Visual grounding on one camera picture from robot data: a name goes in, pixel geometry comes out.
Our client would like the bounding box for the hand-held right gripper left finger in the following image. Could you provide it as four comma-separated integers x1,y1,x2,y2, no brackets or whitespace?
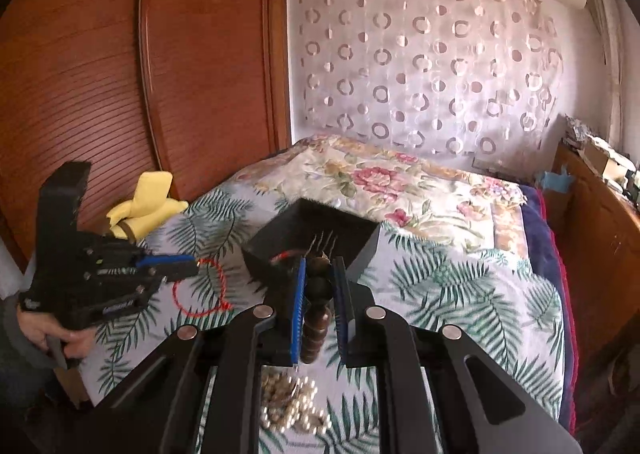
92,256,307,454

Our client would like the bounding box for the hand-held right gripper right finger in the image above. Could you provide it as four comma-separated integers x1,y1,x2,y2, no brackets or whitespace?
330,256,584,454

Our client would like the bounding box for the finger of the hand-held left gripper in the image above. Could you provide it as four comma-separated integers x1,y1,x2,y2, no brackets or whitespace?
149,261,201,283
134,254,197,269

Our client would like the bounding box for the brown wooden bead bracelet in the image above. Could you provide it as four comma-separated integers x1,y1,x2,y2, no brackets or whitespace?
299,256,335,366

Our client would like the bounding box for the red string necklace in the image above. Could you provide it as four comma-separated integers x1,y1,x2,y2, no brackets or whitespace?
171,258,234,318

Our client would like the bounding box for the black jewelry box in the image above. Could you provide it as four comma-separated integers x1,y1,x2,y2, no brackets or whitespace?
242,198,382,287

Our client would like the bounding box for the person's left hand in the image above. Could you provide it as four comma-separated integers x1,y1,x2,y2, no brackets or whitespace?
16,306,97,371

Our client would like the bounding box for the yellow plush toy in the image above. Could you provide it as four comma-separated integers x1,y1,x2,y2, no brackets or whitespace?
106,171,190,241

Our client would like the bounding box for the metal pronged hair comb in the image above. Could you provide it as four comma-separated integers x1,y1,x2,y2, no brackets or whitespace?
306,230,335,259

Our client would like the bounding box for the leaf print bed sheet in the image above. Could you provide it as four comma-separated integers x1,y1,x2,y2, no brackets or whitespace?
82,184,568,454

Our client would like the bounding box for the floral quilt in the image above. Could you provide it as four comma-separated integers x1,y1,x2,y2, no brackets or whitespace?
232,134,532,255

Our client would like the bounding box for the wooden wardrobe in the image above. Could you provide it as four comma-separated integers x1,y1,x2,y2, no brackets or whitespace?
0,0,293,275

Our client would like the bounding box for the navy blue blanket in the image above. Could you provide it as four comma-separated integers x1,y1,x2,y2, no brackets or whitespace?
520,183,578,436

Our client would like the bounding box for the blue cloth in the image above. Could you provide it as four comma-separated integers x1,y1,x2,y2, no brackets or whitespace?
536,165,575,195

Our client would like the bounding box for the circle pattern sheer curtain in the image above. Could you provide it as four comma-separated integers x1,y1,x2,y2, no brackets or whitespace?
287,0,566,175

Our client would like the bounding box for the wooden dresser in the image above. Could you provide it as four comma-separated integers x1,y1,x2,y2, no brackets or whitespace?
550,141,640,430

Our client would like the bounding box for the clutter pile on dresser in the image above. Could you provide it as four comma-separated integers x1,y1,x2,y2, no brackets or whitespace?
564,114,640,215

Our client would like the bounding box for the white air conditioner pipe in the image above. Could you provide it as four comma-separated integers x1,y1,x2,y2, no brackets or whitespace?
585,0,631,155

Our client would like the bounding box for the pearl necklace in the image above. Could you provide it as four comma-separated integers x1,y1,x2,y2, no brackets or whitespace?
259,368,332,436

